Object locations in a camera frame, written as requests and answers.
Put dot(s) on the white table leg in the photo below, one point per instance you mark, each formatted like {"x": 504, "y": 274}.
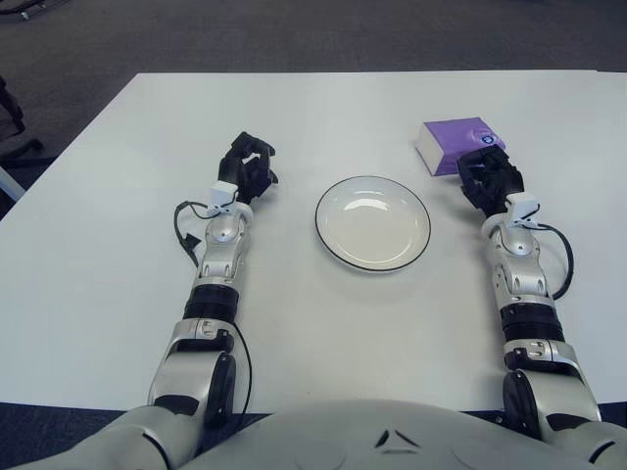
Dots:
{"x": 9, "y": 181}

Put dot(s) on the black chair base with casters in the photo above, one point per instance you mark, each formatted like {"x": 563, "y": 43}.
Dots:
{"x": 14, "y": 7}

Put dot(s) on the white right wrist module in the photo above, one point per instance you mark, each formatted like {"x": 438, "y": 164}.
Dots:
{"x": 521, "y": 205}

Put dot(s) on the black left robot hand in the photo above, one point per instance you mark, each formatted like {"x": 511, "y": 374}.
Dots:
{"x": 245, "y": 169}

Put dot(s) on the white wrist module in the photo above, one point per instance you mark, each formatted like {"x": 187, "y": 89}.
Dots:
{"x": 521, "y": 205}
{"x": 223, "y": 193}

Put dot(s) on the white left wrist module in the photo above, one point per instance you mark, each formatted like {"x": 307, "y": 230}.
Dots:
{"x": 223, "y": 193}

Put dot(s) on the white plate with black rim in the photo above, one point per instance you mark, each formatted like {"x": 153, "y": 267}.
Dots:
{"x": 372, "y": 225}

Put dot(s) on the dark chair beside table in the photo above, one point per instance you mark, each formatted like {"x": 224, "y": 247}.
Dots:
{"x": 12, "y": 122}

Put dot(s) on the silver robot torso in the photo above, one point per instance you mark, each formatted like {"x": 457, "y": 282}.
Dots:
{"x": 343, "y": 436}

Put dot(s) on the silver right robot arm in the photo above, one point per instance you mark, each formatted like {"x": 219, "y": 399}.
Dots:
{"x": 521, "y": 274}

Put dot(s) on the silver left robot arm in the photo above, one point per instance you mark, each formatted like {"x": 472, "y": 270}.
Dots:
{"x": 220, "y": 254}

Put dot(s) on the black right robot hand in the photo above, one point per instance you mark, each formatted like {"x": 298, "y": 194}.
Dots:
{"x": 492, "y": 183}

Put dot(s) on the purple tissue paper pack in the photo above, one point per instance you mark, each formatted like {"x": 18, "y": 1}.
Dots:
{"x": 453, "y": 139}

